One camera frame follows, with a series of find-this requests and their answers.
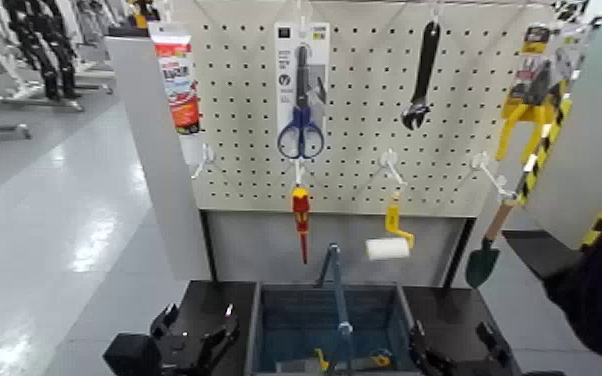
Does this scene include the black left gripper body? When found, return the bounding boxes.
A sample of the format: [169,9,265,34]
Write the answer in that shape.
[159,325,213,376]

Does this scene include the red white tube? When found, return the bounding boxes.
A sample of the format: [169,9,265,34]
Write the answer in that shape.
[147,21,207,167]

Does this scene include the black adjustable wrench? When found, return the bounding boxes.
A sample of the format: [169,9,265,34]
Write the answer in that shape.
[400,20,442,131]

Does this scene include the green trowel wooden handle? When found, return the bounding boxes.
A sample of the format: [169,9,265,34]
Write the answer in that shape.
[465,198,519,290]

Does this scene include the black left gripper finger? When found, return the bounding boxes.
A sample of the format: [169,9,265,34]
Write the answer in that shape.
[151,303,179,338]
[195,304,240,369]

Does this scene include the red yellow screwdriver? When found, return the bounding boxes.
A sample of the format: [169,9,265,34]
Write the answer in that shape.
[291,187,312,265]

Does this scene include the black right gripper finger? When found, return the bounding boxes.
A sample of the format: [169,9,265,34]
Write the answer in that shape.
[476,321,512,363]
[411,320,441,376]

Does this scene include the black table tray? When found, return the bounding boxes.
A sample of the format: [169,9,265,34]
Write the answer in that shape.
[174,280,523,376]

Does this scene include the grey column with hazard tape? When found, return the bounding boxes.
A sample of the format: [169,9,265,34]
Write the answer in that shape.
[513,0,602,251]

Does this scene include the blue scissors on card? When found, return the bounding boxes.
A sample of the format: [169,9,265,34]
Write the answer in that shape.
[274,21,331,160]

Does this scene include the yellow pliers in package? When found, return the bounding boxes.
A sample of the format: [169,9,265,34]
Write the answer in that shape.
[495,23,575,163]

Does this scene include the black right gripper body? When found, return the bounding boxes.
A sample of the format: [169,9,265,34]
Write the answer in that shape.
[439,359,523,376]

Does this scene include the black robot on stand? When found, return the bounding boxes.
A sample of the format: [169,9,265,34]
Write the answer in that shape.
[4,0,84,101]

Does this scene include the yellow paint roller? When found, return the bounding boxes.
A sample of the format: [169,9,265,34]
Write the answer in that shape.
[365,193,416,262]

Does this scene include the grey stand base rail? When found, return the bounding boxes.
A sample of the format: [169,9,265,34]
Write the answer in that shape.
[0,93,86,113]

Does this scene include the grey metal back panel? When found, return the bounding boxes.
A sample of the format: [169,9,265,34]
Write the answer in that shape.
[203,209,470,287]

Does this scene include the grey side panel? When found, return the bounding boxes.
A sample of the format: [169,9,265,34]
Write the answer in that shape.
[105,36,213,282]

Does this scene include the beige pegboard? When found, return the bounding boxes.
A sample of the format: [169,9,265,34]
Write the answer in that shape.
[172,0,559,218]

